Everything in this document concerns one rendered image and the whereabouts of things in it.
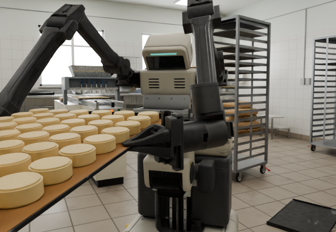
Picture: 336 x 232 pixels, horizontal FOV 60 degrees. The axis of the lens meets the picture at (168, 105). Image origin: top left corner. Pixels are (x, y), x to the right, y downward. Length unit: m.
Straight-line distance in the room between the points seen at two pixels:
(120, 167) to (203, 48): 2.60
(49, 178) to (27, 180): 0.03
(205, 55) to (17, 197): 0.55
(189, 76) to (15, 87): 0.72
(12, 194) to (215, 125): 0.36
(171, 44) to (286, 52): 5.48
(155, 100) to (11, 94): 0.65
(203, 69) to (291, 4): 6.11
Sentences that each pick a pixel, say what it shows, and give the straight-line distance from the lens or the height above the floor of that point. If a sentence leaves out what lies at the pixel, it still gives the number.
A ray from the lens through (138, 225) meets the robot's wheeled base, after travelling 1.80.
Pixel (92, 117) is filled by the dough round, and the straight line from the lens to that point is 0.67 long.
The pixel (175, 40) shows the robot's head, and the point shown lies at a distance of 1.33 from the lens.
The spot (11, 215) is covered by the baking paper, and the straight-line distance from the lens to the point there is 0.33.
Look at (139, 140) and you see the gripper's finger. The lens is 0.49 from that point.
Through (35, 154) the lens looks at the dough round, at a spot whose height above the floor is 0.98.
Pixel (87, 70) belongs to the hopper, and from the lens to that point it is 3.80.
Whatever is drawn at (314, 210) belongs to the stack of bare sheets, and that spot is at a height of 0.02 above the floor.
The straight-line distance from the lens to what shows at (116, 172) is 3.25.
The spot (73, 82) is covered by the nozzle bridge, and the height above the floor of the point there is 1.10.
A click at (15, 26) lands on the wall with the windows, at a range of 6.88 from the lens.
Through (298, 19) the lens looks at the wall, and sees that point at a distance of 6.58.
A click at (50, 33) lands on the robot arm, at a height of 1.24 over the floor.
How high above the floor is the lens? 1.08
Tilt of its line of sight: 4 degrees down
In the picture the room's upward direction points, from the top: straight up
